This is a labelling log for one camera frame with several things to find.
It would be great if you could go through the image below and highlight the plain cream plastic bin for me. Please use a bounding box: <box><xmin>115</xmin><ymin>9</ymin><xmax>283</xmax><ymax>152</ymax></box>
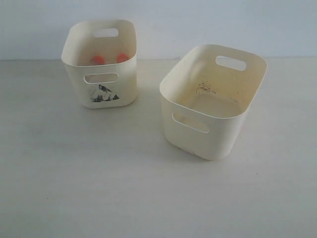
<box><xmin>159</xmin><ymin>45</ymin><xmax>267</xmax><ymax>160</ymax></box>

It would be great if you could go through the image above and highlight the orange-capped clear tube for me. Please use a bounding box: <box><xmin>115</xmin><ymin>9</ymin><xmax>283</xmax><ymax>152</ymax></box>
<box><xmin>91</xmin><ymin>55</ymin><xmax>105</xmax><ymax>65</ymax></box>
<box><xmin>117</xmin><ymin>53</ymin><xmax>129</xmax><ymax>63</ymax></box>

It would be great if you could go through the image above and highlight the cream bin with mountain sticker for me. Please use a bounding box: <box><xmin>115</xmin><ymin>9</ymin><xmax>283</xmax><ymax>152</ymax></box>
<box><xmin>61</xmin><ymin>19</ymin><xmax>137</xmax><ymax>109</ymax></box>

